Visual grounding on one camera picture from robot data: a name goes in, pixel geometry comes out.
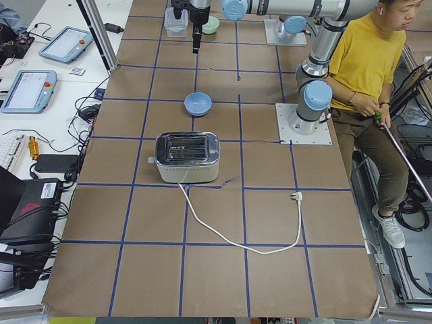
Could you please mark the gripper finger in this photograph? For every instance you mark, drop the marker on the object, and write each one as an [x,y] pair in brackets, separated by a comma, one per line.
[196,37]

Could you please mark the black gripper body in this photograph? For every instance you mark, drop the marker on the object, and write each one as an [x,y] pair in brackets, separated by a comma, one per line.
[198,16]

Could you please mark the green bowl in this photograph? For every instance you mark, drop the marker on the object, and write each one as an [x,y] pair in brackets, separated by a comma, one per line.
[211,26]

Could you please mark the blue bowl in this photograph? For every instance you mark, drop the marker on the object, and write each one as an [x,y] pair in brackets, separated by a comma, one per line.
[198,104]

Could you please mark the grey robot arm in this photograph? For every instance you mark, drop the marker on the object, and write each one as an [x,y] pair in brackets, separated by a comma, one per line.
[315,95]
[291,21]

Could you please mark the clear plastic food container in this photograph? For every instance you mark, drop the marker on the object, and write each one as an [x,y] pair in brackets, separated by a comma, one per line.
[175,28]

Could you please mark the silver cream toaster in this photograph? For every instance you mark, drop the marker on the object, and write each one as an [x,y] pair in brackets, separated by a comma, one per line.
[187,157]

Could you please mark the upper teach pendant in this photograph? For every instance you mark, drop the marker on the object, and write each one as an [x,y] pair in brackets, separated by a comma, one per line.
[67,45]

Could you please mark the teach pendant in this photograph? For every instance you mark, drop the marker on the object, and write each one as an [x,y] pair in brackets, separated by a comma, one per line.
[30,92]
[67,45]

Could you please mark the person in yellow shirt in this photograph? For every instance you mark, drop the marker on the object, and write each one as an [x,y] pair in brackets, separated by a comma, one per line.
[361,74]

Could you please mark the lower teach pendant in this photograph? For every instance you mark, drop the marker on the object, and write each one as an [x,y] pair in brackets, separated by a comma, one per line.
[30,92]

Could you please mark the black power adapter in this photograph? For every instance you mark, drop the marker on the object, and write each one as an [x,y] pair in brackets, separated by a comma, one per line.
[53,163]

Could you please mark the yellow metal tool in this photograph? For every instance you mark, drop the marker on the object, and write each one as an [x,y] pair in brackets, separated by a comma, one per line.
[33,148]

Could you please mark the white keyboard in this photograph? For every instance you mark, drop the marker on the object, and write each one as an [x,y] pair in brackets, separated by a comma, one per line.
[13,146]

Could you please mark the black laptop computer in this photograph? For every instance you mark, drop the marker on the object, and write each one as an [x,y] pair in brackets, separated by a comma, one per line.
[28,209]

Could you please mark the aluminium frame post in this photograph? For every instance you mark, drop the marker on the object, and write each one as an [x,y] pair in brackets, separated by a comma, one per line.
[96,26]

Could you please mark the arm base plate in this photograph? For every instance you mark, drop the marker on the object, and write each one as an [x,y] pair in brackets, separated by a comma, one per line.
[277,34]
[294,130]

